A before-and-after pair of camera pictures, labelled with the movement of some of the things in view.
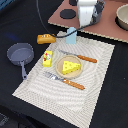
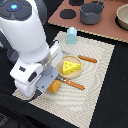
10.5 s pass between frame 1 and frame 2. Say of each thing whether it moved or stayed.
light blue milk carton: stayed
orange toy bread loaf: moved
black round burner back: stayed
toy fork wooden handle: stayed
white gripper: moved
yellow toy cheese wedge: stayed
